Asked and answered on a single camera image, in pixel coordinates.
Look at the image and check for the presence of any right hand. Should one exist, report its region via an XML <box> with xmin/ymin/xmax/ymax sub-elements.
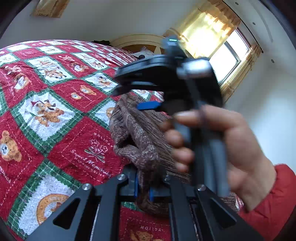
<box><xmin>161</xmin><ymin>105</ymin><xmax>276</xmax><ymax>211</ymax></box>

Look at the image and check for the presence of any cream arched wooden headboard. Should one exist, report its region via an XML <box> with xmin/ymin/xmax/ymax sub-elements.
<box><xmin>110</xmin><ymin>34</ymin><xmax>165</xmax><ymax>55</ymax></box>

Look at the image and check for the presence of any brown knitted sweater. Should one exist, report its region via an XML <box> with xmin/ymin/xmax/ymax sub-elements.
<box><xmin>108</xmin><ymin>93</ymin><xmax>243</xmax><ymax>217</ymax></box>

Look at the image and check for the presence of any yellow curtain right of headboard window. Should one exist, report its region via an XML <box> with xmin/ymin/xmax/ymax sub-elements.
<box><xmin>220</xmin><ymin>44</ymin><xmax>262</xmax><ymax>103</ymax></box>

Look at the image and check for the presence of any grey white patterned pillow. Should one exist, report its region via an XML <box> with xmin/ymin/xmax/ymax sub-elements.
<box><xmin>132</xmin><ymin>46</ymin><xmax>154</xmax><ymax>59</ymax></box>

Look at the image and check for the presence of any headboard window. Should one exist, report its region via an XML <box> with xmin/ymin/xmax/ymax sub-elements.
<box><xmin>210</xmin><ymin>28</ymin><xmax>250</xmax><ymax>86</ymax></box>

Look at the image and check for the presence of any red checkered bear bedspread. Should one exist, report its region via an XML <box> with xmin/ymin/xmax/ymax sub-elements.
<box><xmin>0</xmin><ymin>39</ymin><xmax>244</xmax><ymax>241</ymax></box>

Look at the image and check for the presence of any black item beside bed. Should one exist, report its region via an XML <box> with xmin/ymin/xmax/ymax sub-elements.
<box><xmin>98</xmin><ymin>40</ymin><xmax>110</xmax><ymax>46</ymax></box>

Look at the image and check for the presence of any red jacket sleeve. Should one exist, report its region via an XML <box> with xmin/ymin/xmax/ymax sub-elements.
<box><xmin>239</xmin><ymin>164</ymin><xmax>296</xmax><ymax>240</ymax></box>

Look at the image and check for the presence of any yellow curtain left of headboard window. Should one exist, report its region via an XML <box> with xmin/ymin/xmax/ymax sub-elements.
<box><xmin>164</xmin><ymin>1</ymin><xmax>241</xmax><ymax>58</ymax></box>

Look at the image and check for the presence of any yellow curtain of headboard window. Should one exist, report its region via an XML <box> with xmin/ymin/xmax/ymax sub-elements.
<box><xmin>220</xmin><ymin>44</ymin><xmax>262</xmax><ymax>103</ymax></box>
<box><xmin>164</xmin><ymin>1</ymin><xmax>241</xmax><ymax>58</ymax></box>

